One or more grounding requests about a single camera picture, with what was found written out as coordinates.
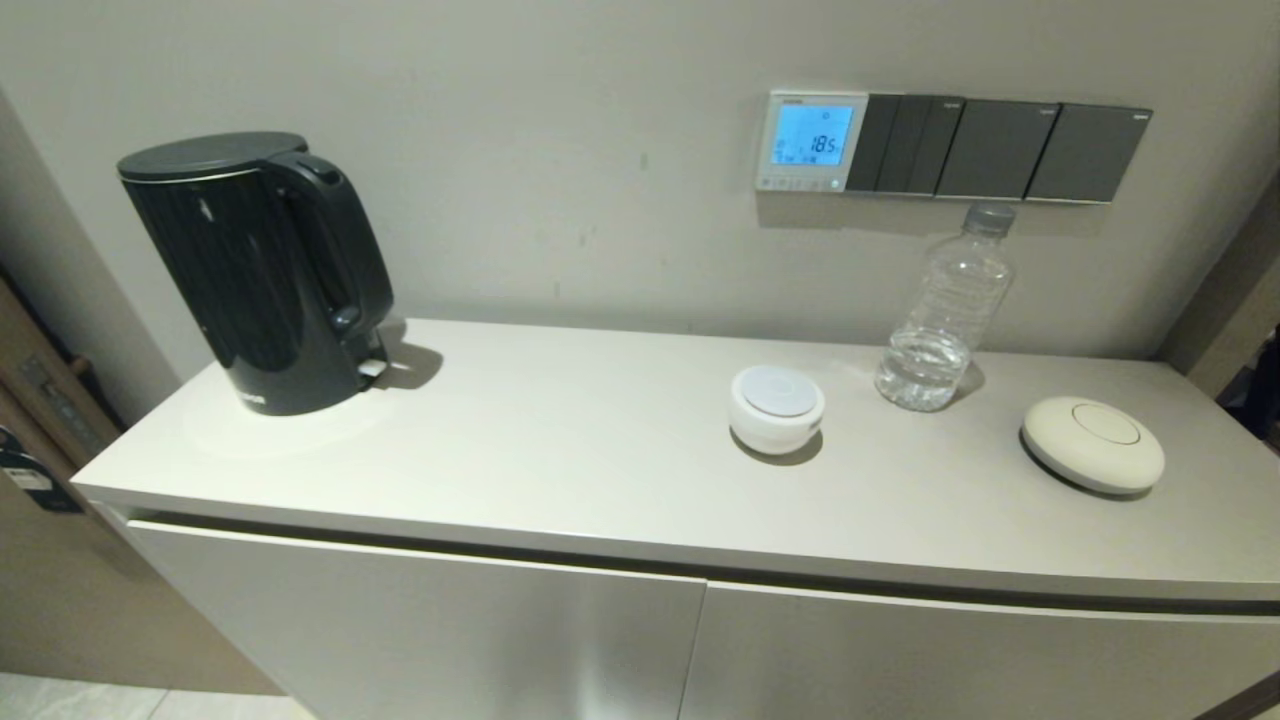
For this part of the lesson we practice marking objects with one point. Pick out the white wall thermostat panel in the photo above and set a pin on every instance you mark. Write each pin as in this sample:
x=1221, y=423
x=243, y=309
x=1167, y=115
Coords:
x=812, y=137

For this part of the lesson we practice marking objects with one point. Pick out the small white round speaker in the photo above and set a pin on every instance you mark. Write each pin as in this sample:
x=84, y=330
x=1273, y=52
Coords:
x=775, y=420

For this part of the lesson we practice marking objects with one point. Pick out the white sideboard cabinet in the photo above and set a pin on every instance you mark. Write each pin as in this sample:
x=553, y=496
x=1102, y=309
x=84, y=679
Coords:
x=500, y=440

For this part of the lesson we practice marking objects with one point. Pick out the clear plastic water bottle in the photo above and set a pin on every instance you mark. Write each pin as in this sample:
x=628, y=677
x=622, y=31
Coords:
x=940, y=330

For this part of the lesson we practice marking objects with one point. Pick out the white cabinet door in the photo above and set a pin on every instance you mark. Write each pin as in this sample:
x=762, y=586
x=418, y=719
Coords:
x=420, y=640
x=950, y=660

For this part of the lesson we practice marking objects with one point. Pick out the black electric kettle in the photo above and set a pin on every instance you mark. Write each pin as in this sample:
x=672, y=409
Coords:
x=250, y=270

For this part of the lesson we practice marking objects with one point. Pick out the cream round disc device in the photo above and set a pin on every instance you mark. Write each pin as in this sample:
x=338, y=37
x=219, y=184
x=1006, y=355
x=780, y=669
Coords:
x=1092, y=445

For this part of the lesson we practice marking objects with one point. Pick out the metal door latch plate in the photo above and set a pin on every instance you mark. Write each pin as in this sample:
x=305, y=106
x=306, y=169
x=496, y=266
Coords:
x=55, y=400

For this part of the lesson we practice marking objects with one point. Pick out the light brown wooden door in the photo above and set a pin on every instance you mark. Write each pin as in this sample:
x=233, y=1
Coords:
x=80, y=600

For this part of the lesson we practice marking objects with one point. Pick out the dark hanging door tag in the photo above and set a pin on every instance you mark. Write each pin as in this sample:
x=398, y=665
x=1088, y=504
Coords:
x=30, y=475

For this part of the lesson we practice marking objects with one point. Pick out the grey triple rocker wall switch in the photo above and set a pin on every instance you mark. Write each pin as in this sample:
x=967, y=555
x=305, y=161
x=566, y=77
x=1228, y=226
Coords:
x=905, y=145

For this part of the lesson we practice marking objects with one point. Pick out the grey single wall switch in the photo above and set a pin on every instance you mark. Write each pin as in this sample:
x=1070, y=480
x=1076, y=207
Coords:
x=997, y=150
x=1087, y=155

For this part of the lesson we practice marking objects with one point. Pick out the brown door frame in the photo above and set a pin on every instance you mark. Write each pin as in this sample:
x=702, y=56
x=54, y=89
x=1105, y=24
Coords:
x=1230, y=300

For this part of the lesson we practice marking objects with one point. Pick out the dark object behind door frame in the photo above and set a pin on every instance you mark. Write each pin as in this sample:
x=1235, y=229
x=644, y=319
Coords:
x=1262, y=390

